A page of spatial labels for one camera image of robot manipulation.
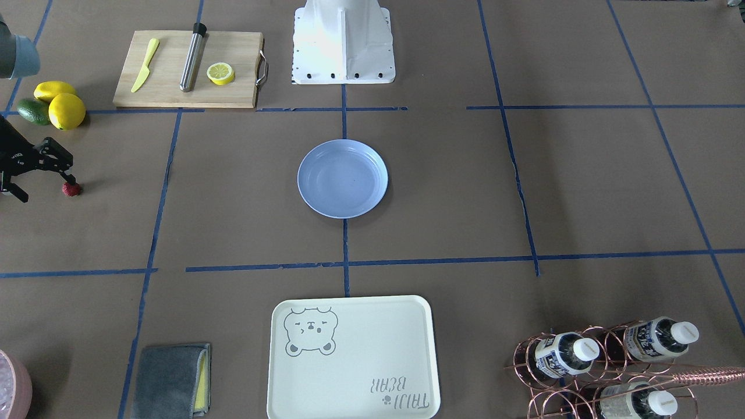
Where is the green avocado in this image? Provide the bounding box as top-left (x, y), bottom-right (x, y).
top-left (16, 98), bottom-right (51, 126)

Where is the blue plate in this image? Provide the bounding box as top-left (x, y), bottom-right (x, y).
top-left (296, 139), bottom-right (389, 218)

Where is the cream bear tray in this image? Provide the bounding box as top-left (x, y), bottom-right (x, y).
top-left (267, 295), bottom-right (441, 418)

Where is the yellow lemon rear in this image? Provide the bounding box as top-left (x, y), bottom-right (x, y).
top-left (34, 80), bottom-right (77, 104)

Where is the bottle white cap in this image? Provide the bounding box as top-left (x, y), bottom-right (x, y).
top-left (529, 332), bottom-right (601, 380)
top-left (594, 382), bottom-right (679, 418)
top-left (623, 317), bottom-right (700, 363)

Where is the yellow lemon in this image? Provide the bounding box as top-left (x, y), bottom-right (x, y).
top-left (34, 80), bottom-right (77, 104)
top-left (48, 93), bottom-right (86, 130)

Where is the yellow lemon front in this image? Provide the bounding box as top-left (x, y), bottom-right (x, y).
top-left (48, 93), bottom-right (86, 130)

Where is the steel rod black cap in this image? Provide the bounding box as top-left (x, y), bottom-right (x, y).
top-left (179, 22), bottom-right (207, 93)

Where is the yellow plastic knife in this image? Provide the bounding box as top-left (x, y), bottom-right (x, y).
top-left (130, 38), bottom-right (160, 93)

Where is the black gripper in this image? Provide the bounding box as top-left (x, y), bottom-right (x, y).
top-left (1, 116), bottom-right (78, 203)

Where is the red strawberry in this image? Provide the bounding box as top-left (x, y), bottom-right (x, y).
top-left (62, 182), bottom-right (83, 198)

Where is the wooden cutting board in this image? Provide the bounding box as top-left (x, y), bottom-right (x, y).
top-left (112, 30), bottom-right (269, 109)

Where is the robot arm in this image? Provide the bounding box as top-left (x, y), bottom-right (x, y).
top-left (1, 18), bottom-right (82, 203)

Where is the bottle white cap bottom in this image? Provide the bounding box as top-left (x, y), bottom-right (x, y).
top-left (594, 382), bottom-right (679, 418)

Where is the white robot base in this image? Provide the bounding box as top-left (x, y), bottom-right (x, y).
top-left (291, 1), bottom-right (396, 85)

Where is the copper wire bottle rack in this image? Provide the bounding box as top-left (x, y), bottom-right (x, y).
top-left (505, 332), bottom-right (743, 418)

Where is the grey yellow folded cloth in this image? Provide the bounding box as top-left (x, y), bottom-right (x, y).
top-left (130, 342), bottom-right (212, 418)

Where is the lemon half slice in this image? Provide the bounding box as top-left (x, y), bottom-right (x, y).
top-left (207, 62), bottom-right (235, 86)

